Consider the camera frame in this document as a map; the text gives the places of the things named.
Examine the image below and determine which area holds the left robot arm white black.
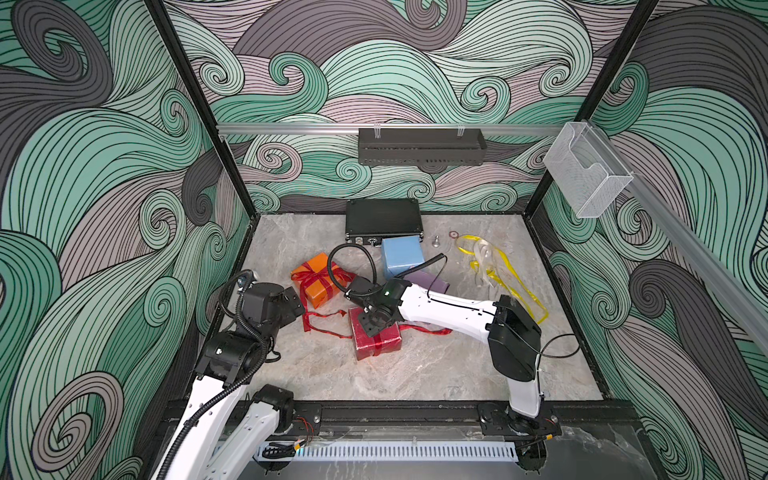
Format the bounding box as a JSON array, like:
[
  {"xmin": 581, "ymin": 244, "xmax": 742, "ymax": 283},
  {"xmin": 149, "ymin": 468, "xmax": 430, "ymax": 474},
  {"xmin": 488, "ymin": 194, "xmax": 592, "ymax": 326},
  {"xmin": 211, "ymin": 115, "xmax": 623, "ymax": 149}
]
[{"xmin": 151, "ymin": 282, "xmax": 306, "ymax": 479}]

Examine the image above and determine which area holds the black wall tray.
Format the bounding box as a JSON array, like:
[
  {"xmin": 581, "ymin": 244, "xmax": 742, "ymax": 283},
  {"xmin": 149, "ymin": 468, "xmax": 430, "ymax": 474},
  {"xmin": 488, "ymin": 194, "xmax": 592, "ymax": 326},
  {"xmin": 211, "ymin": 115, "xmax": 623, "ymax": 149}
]
[{"xmin": 357, "ymin": 129, "xmax": 488, "ymax": 170}]

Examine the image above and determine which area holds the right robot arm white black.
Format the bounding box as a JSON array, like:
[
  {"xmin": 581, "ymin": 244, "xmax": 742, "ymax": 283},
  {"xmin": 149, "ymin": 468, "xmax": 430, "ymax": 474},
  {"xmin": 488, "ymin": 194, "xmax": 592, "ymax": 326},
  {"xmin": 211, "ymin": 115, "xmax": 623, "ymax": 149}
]
[{"xmin": 344, "ymin": 277, "xmax": 542, "ymax": 419}]

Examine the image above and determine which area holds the yellow ribbon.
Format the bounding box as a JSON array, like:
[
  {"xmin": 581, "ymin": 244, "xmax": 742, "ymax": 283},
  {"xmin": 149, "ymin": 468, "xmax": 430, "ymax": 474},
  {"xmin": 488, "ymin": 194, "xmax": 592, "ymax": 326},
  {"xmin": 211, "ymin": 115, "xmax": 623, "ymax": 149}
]
[{"xmin": 454, "ymin": 235, "xmax": 549, "ymax": 325}]

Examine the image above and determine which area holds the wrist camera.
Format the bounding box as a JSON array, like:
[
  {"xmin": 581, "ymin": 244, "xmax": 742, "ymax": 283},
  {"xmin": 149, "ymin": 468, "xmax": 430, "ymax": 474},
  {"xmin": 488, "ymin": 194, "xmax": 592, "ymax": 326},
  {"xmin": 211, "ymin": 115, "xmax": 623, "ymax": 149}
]
[
  {"xmin": 238, "ymin": 282, "xmax": 283, "ymax": 328},
  {"xmin": 345, "ymin": 276, "xmax": 378, "ymax": 303}
]

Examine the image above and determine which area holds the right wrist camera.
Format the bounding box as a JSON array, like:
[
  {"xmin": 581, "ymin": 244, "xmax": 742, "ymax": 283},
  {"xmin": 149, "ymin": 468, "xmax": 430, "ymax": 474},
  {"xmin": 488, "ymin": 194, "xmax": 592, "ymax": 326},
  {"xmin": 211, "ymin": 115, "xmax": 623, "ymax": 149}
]
[{"xmin": 345, "ymin": 276, "xmax": 378, "ymax": 303}]

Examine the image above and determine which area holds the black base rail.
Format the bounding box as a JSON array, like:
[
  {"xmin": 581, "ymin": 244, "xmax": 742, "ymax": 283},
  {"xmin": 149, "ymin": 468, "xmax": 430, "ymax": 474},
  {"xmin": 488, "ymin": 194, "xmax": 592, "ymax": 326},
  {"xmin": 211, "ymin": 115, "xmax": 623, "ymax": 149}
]
[{"xmin": 285, "ymin": 400, "xmax": 638, "ymax": 436}]

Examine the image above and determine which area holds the purple gift box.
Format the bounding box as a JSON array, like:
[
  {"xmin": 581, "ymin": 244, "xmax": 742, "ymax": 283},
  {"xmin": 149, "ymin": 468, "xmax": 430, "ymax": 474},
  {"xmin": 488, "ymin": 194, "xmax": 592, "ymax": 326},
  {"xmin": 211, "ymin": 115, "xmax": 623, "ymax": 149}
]
[{"xmin": 405, "ymin": 270, "xmax": 450, "ymax": 294}]

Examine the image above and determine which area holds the aluminium rail right wall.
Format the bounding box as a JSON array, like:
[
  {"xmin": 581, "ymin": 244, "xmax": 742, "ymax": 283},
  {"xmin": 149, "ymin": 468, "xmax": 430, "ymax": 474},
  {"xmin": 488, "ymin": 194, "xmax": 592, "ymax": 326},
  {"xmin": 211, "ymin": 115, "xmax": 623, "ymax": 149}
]
[{"xmin": 586, "ymin": 122, "xmax": 767, "ymax": 353}]

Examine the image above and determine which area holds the red gift box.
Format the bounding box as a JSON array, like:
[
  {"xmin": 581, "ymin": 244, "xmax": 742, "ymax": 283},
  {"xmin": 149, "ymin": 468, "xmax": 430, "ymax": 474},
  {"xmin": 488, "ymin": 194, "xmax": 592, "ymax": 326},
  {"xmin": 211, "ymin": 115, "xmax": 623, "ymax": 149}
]
[{"xmin": 349, "ymin": 307, "xmax": 402, "ymax": 361}]

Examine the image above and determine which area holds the clear plastic wall bin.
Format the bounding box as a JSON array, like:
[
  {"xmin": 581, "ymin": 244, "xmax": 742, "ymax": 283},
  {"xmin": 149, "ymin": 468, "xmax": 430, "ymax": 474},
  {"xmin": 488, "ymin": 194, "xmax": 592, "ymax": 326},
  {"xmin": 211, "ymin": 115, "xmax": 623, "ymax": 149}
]
[{"xmin": 544, "ymin": 121, "xmax": 634, "ymax": 219}]

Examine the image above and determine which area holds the aluminium rail wall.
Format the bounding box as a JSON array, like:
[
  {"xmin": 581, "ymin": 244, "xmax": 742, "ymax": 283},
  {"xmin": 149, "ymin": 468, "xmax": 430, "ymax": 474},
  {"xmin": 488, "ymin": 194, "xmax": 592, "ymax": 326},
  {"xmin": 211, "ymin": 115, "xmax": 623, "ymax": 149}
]
[
  {"xmin": 586, "ymin": 122, "xmax": 767, "ymax": 353},
  {"xmin": 217, "ymin": 122, "xmax": 563, "ymax": 137}
]

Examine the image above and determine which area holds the aluminium rail back wall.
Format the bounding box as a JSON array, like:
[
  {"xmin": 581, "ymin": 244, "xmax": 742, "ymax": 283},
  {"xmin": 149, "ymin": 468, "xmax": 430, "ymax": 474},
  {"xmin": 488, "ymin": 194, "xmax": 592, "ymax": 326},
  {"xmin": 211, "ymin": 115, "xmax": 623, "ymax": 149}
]
[{"xmin": 217, "ymin": 122, "xmax": 563, "ymax": 137}]

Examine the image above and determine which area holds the red ribbon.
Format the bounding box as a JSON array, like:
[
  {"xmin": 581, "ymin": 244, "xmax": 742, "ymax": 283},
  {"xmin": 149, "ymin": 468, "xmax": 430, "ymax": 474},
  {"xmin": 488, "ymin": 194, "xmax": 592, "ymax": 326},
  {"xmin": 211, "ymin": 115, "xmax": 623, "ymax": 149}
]
[
  {"xmin": 301, "ymin": 302, "xmax": 454, "ymax": 360},
  {"xmin": 291, "ymin": 261, "xmax": 359, "ymax": 310}
]

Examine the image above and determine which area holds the blue gift box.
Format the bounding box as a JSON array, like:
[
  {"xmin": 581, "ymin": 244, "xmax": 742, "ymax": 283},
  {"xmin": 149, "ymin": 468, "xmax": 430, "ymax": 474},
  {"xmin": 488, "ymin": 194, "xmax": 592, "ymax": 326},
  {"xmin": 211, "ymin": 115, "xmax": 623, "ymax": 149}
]
[{"xmin": 381, "ymin": 235, "xmax": 425, "ymax": 279}]

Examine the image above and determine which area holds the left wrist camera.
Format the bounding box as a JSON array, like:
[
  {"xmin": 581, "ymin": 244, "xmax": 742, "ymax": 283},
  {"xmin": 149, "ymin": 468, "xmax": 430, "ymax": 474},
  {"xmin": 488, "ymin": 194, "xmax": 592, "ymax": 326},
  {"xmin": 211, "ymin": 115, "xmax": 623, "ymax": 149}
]
[{"xmin": 238, "ymin": 282, "xmax": 283, "ymax": 328}]

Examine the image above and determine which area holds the black hard case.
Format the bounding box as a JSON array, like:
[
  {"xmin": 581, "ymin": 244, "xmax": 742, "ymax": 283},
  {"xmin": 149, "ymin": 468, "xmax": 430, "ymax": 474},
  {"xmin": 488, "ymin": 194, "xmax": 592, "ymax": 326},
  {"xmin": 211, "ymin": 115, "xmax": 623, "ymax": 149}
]
[{"xmin": 345, "ymin": 199, "xmax": 424, "ymax": 246}]

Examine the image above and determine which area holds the white slotted cable duct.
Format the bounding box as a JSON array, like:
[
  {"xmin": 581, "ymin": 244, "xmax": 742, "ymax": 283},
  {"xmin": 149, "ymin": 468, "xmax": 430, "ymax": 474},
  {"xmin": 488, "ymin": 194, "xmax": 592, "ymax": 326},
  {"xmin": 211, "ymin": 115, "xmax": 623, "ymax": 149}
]
[{"xmin": 276, "ymin": 441, "xmax": 518, "ymax": 463}]

